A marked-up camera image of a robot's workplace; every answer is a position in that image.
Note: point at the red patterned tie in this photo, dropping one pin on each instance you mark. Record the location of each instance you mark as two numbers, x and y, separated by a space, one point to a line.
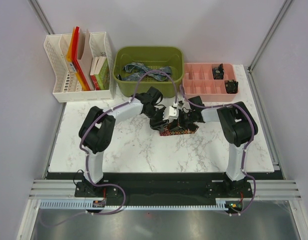
175 130

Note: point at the white plastic file rack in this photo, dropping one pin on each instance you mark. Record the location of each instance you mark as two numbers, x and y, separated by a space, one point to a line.
68 87

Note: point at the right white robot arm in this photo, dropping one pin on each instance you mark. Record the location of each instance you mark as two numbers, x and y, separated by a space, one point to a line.
238 126

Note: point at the pink divided organizer tray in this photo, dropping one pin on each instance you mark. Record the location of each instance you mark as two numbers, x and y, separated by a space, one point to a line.
198 81

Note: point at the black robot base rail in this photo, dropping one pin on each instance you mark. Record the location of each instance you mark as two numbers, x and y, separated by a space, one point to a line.
164 189

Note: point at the red white book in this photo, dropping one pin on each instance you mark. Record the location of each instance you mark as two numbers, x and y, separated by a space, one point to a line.
96 66

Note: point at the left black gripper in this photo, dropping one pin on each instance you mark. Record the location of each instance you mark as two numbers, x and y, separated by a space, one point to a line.
161 124

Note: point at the beige folder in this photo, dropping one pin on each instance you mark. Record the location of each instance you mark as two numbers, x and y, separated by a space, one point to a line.
85 57

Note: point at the rolled dark tie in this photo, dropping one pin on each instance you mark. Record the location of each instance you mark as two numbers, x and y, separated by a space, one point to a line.
218 72
231 86

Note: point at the orange red folder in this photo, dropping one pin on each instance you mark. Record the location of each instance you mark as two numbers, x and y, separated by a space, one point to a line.
71 57

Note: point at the white slotted cable duct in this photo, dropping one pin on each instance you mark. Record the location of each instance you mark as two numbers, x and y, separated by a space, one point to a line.
93 205

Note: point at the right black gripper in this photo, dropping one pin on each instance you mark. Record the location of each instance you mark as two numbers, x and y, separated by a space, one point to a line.
180 122

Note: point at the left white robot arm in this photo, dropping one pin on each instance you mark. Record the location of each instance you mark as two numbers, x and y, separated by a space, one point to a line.
97 129

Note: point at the blue patterned tie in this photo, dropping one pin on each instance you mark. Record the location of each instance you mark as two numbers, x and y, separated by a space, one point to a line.
136 70

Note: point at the green treehouse book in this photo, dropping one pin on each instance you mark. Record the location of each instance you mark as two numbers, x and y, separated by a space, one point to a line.
105 74

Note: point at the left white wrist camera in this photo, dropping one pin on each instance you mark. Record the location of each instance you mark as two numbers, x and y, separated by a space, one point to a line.
170 113

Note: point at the olive green plastic bin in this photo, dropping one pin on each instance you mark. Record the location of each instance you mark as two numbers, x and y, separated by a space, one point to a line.
154 57

